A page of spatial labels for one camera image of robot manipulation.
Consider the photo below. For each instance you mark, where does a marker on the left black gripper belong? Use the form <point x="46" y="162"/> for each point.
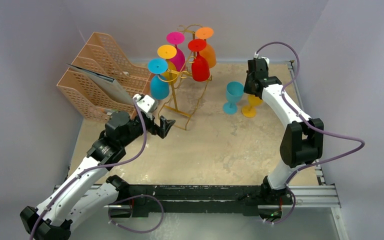
<point x="154" y="129"/>

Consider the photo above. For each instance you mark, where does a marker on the red wine glass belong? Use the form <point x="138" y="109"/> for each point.
<point x="199" y="67"/>

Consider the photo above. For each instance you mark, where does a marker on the blue wine glass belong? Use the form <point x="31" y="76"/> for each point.
<point x="159" y="88"/>
<point x="234" y="93"/>

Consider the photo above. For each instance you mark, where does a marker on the yellow wine glass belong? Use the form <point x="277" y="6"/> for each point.
<point x="167" y="52"/>
<point x="249" y="111"/>

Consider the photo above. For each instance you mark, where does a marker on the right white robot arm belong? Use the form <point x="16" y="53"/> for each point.
<point x="301" y="144"/>

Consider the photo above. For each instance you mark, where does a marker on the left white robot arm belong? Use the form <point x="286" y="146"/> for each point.
<point x="122" y="141"/>

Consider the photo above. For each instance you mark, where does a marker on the magenta wine glass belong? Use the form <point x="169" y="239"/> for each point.
<point x="176" y="38"/>

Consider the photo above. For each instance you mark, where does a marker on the orange wine glass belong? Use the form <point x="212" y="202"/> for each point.
<point x="204" y="33"/>

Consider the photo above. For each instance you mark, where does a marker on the grey folder in organizer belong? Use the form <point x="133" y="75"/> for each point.
<point x="108" y="84"/>

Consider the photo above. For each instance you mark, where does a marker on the pink plastic file organizer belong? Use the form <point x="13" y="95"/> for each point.
<point x="102" y="54"/>

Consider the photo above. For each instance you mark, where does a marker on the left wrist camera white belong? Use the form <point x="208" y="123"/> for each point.
<point x="146" y="103"/>

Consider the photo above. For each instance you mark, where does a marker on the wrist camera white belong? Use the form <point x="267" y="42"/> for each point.
<point x="262" y="59"/>
<point x="146" y="103"/>

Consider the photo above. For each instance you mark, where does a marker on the gold wire glass rack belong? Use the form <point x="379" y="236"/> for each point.
<point x="186" y="94"/>

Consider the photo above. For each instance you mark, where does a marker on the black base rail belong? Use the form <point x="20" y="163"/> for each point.
<point x="248" y="200"/>

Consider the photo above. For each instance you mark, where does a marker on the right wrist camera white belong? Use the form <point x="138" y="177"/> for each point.
<point x="262" y="59"/>

